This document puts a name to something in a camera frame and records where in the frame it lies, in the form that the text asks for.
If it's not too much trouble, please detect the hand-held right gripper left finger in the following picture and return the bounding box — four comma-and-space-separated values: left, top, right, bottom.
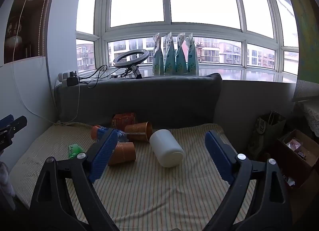
30, 129, 121, 231

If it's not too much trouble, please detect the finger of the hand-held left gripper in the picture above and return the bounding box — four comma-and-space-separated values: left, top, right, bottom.
0, 114, 28, 137

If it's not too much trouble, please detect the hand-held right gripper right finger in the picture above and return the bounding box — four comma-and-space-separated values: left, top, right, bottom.
202, 130, 293, 231

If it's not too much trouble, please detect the white cup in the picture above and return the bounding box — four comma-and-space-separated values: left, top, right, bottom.
149, 129, 184, 168

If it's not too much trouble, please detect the brown paper cup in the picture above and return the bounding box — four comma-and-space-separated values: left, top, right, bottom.
124, 121, 153, 143
108, 142, 137, 167

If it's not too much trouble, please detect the plastic bottle with orange label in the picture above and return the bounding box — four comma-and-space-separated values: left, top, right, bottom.
90, 125, 128, 144

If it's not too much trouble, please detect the green packet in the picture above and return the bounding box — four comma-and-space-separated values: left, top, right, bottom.
67, 144, 87, 160

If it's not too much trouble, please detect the orange carton box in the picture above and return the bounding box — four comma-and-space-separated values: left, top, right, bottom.
112, 112, 136, 132

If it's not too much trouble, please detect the paper shopping bag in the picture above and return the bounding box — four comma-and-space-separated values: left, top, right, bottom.
249, 111, 287, 160

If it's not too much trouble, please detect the striped bed sheet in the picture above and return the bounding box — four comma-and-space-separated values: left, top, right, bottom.
9, 121, 258, 231

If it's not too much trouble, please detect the white power strip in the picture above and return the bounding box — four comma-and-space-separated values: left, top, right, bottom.
57, 71, 76, 82

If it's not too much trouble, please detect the black power adapter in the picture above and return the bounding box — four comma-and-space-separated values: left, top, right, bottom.
66, 71, 80, 87

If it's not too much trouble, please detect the grey padded headboard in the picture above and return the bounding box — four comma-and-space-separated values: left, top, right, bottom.
54, 73, 223, 130

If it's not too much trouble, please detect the brown cardboard box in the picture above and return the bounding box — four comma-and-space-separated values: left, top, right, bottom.
274, 129, 319, 193

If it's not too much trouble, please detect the dark wooden shelf cabinet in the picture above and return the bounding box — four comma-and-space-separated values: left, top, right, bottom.
3, 0, 61, 65

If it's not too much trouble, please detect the white lace cloth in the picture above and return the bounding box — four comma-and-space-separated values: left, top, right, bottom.
296, 101, 319, 135

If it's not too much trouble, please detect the teal stand-up pouch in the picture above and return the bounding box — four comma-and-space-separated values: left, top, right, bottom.
163, 32, 177, 76
187, 34, 200, 76
152, 33, 165, 76
175, 32, 189, 75

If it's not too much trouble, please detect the black cable bundle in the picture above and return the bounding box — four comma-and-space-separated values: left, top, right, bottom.
78, 64, 120, 89

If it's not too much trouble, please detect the ring light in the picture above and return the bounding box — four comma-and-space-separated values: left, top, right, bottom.
113, 49, 150, 79

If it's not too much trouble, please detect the white window frame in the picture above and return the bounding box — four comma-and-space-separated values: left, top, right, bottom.
75, 0, 299, 76

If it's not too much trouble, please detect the wall painting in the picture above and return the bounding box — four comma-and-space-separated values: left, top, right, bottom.
278, 0, 319, 103

